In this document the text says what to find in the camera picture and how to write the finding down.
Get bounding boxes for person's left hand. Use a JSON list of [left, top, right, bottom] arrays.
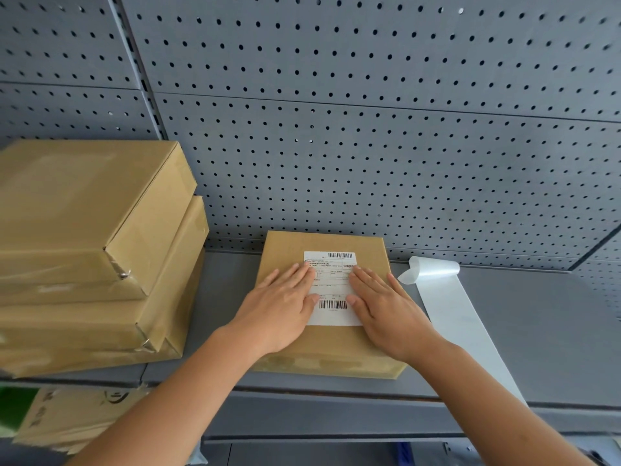
[[227, 263, 321, 358]]

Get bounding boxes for person's right hand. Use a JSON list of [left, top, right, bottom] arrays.
[[346, 266, 438, 363]]

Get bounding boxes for white shipping label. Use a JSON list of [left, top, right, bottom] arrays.
[[304, 250, 365, 327]]

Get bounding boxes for small brown cardboard box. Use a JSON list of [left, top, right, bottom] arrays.
[[251, 231, 408, 380]]

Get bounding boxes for person's right forearm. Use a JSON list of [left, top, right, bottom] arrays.
[[411, 340, 598, 466]]

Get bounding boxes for person's left forearm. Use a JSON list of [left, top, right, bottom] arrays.
[[65, 327, 268, 466]]

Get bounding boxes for white label backing strip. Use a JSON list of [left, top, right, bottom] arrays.
[[397, 255, 530, 409]]

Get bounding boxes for grey pegboard panel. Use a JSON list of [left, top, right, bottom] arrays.
[[0, 82, 164, 152], [118, 0, 621, 124], [0, 0, 142, 91], [572, 235, 621, 322], [152, 92, 621, 273]]

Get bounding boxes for large brown cardboard box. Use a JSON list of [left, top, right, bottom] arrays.
[[0, 247, 207, 380], [0, 139, 198, 307], [0, 195, 211, 354]]

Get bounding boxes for grey metal shelf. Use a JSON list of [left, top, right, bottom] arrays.
[[0, 249, 621, 444]]

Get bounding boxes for brown paper bag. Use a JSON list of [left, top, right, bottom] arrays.
[[12, 384, 152, 456]]

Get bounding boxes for green packet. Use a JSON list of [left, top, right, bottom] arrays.
[[0, 386, 40, 438]]

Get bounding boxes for grey slotted upright post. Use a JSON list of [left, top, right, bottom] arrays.
[[106, 0, 167, 142]]

